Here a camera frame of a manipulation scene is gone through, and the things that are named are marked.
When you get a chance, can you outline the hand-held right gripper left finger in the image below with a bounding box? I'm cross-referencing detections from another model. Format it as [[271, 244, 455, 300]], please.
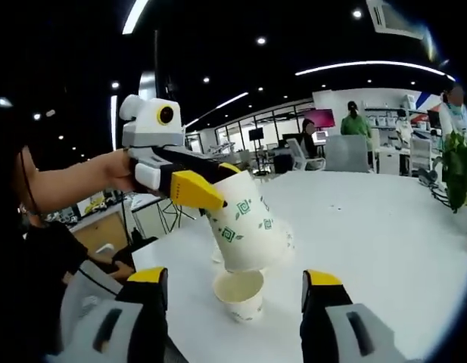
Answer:
[[68, 266, 170, 363]]

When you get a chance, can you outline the curved ceiling light strip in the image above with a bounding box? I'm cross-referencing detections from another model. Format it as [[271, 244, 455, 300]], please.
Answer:
[[295, 60, 456, 82]]

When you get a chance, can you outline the grey office chair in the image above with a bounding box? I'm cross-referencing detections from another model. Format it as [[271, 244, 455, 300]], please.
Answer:
[[325, 135, 370, 173]]

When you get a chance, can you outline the white table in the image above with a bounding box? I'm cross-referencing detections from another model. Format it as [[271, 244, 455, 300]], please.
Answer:
[[130, 169, 467, 363]]

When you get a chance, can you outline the green potted plant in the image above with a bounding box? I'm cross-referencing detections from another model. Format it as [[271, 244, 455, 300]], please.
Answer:
[[433, 130, 467, 215]]

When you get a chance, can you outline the person's left hand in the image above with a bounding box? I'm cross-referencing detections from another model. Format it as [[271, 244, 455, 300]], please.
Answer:
[[107, 149, 137, 192]]

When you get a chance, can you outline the black tripod pole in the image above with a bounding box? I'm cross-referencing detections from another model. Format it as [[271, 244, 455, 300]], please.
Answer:
[[153, 29, 161, 101]]

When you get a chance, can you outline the pink display screen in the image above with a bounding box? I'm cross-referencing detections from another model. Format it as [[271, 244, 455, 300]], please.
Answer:
[[307, 108, 336, 129]]

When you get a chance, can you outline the white light panel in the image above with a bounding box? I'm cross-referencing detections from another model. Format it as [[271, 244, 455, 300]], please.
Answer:
[[138, 70, 157, 101]]

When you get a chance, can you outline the ceiling air conditioner unit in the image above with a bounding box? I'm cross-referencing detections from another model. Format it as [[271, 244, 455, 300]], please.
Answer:
[[365, 0, 427, 39]]

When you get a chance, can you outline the green-printed paper cup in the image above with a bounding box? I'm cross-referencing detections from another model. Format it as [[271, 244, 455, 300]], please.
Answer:
[[205, 169, 291, 272], [213, 269, 265, 324]]

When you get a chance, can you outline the white office chair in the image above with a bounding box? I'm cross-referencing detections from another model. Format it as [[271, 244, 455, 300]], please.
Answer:
[[285, 138, 327, 172]]

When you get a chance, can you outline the black cable bundle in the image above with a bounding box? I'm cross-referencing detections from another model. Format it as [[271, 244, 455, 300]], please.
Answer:
[[418, 168, 450, 205]]

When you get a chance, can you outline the black monitor on stand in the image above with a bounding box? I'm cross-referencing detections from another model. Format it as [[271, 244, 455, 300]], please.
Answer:
[[249, 127, 265, 175]]

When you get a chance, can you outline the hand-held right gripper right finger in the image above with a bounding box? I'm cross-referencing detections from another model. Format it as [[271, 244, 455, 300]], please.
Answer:
[[299, 268, 403, 363]]

